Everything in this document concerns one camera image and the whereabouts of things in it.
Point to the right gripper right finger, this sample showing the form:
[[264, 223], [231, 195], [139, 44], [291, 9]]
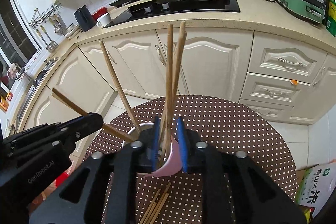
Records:
[[235, 189]]

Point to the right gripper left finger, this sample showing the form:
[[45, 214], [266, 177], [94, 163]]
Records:
[[103, 189]]

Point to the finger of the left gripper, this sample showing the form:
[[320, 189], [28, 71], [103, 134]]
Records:
[[68, 133]]

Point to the red plastic bucket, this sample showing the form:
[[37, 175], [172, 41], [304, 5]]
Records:
[[61, 178]]

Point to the brown polka dot tablecloth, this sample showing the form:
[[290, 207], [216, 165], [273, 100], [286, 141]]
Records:
[[229, 127]]

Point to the chrome faucet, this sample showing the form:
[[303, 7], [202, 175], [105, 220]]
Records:
[[19, 72]]

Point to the steel sink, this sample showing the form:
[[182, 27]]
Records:
[[32, 90]]

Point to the rice bag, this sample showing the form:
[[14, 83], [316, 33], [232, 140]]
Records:
[[316, 189]]

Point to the hanging metal spatula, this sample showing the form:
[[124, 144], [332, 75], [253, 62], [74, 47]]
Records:
[[53, 44]]

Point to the window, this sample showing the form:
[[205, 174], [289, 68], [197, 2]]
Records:
[[16, 47]]

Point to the stacked bowls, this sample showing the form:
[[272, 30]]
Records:
[[72, 30]]

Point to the black electric kettle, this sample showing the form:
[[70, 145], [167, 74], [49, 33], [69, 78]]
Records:
[[84, 18]]

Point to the white mug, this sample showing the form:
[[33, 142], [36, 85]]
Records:
[[104, 20]]

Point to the red container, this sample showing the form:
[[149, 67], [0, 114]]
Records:
[[99, 12]]

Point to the black gas hob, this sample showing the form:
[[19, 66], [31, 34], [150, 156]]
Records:
[[166, 7]]

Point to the green yellow oil bottle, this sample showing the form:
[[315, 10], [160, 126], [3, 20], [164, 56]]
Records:
[[331, 20]]

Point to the dark sauce bottle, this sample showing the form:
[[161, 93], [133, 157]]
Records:
[[326, 12]]

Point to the wall utensil rack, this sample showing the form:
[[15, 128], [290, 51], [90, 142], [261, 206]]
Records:
[[39, 18]]

